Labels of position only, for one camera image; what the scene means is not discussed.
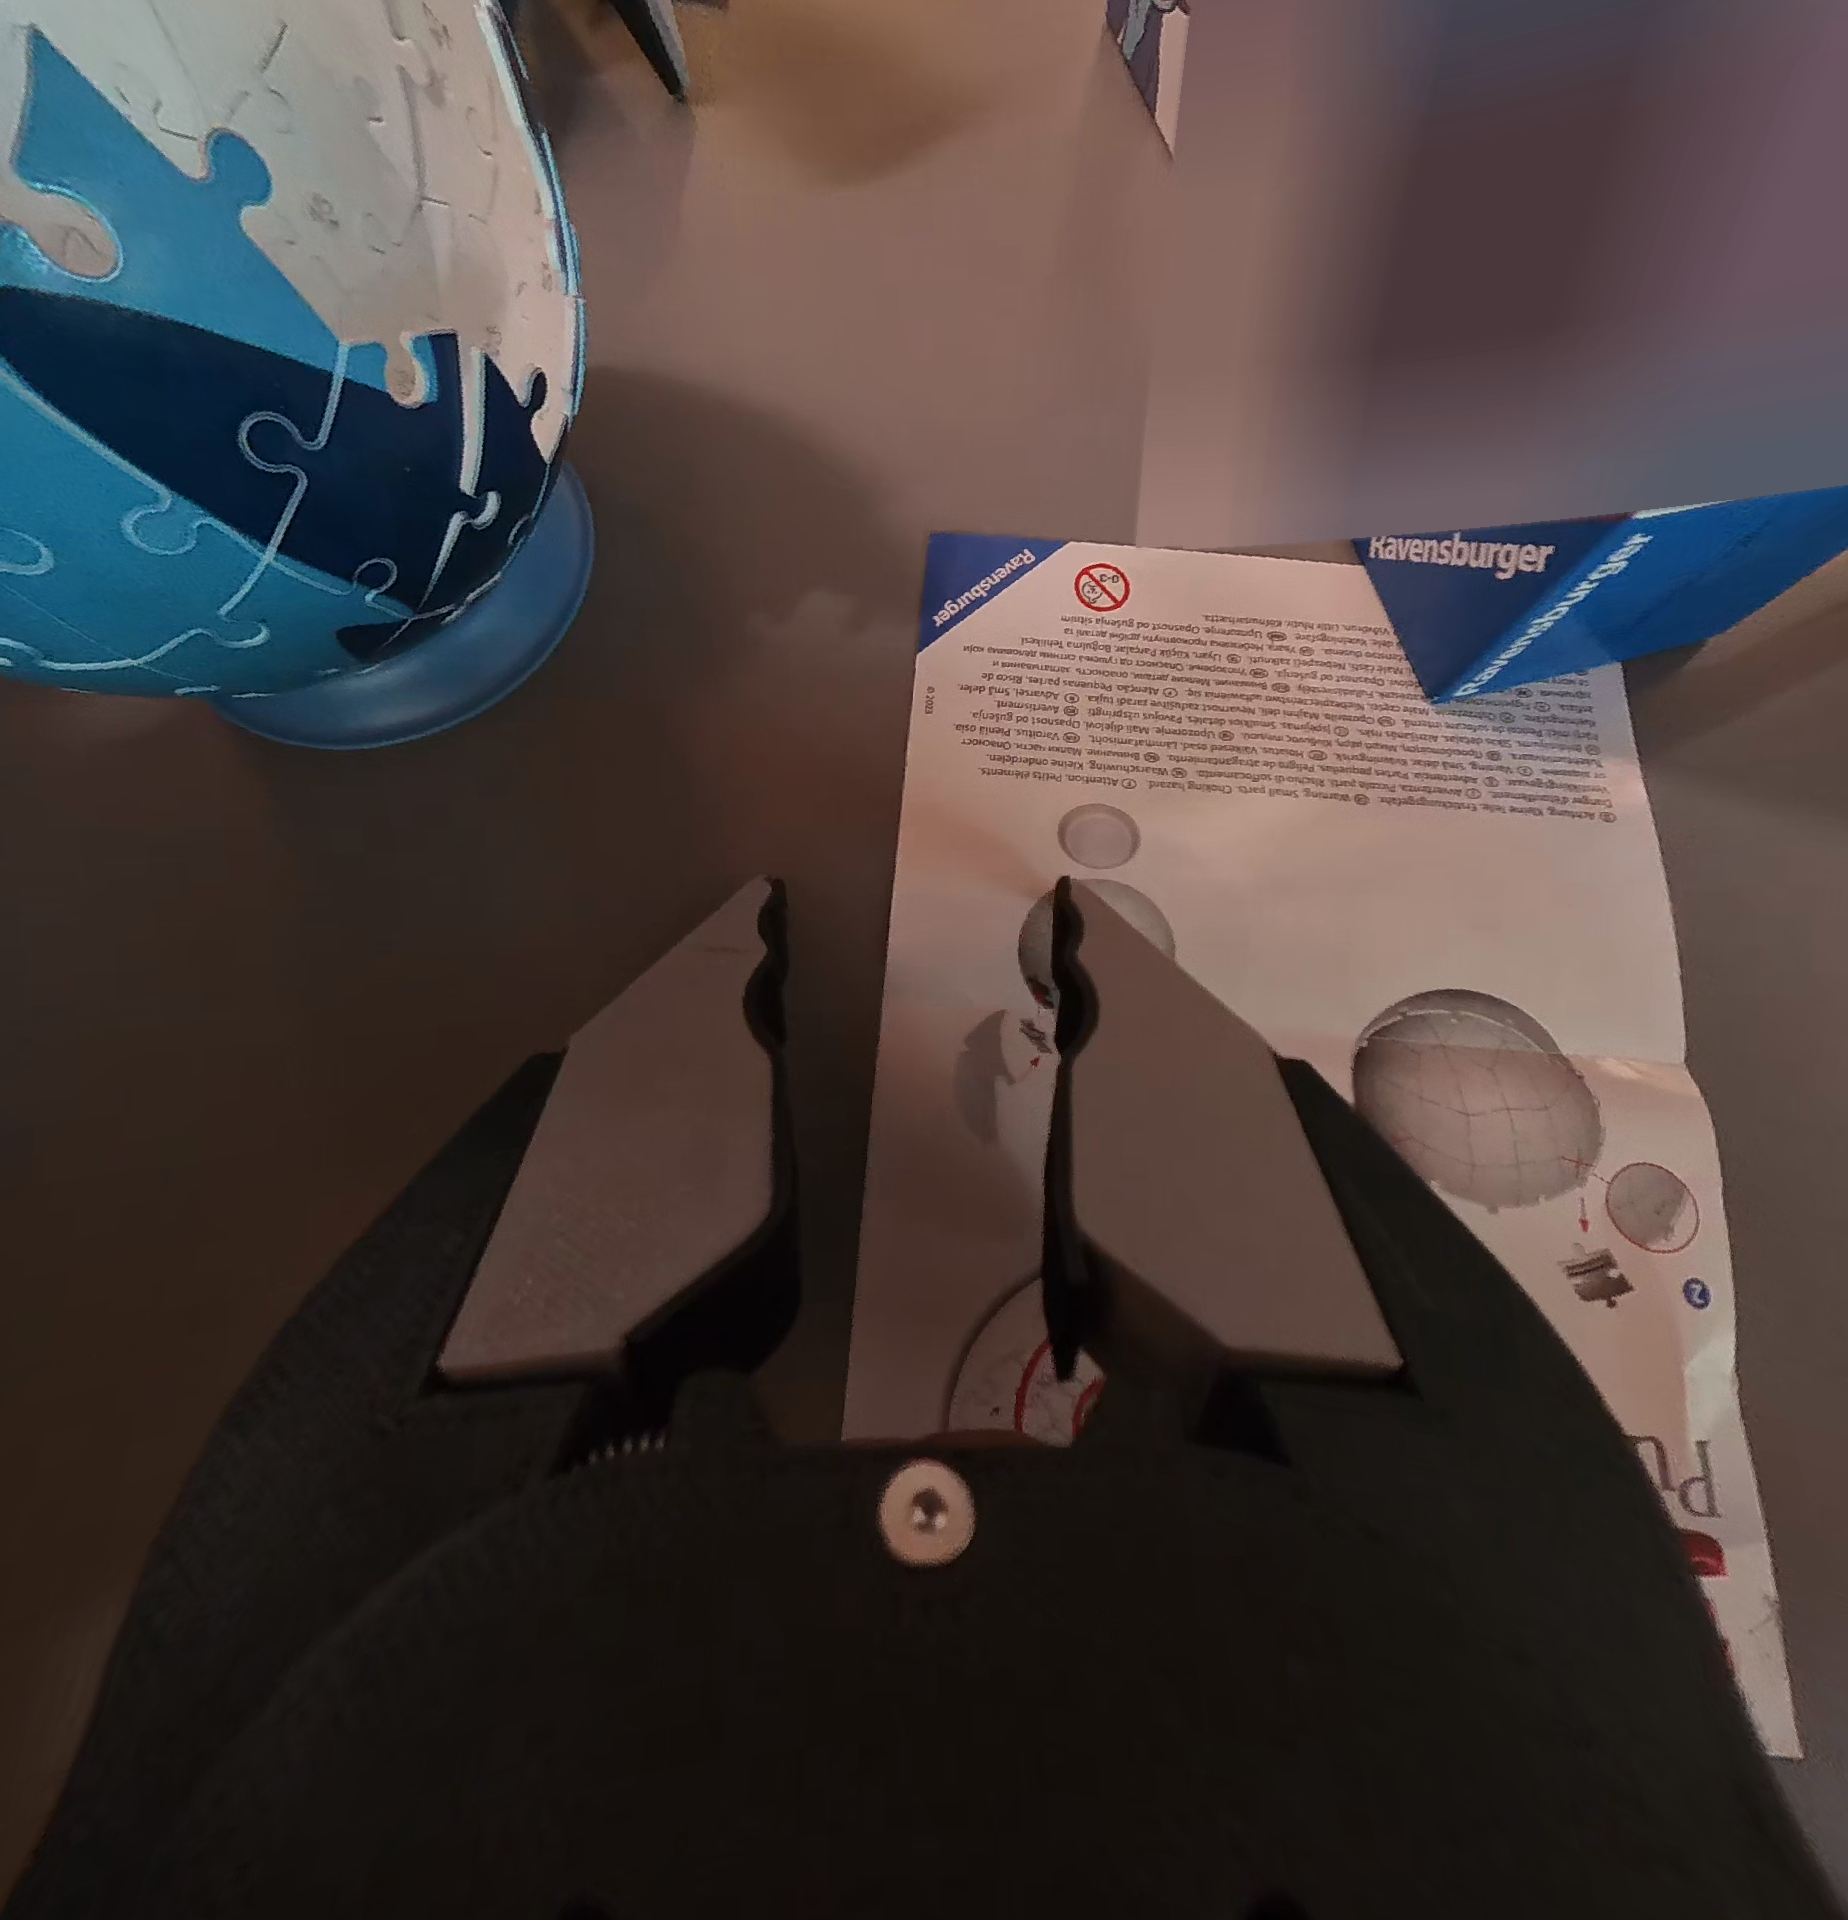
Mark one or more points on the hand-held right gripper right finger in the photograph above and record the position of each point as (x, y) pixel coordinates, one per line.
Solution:
(1210, 1200)

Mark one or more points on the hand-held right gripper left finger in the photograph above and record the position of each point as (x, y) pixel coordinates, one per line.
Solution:
(624, 1200)

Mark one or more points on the blue puzzle ball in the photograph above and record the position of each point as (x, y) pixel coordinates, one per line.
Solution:
(190, 495)

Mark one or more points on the cartoon character puzzle box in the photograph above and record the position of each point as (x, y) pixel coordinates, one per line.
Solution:
(1616, 600)

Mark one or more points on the folded instruction leaflet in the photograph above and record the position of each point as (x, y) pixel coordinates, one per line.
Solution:
(1316, 781)

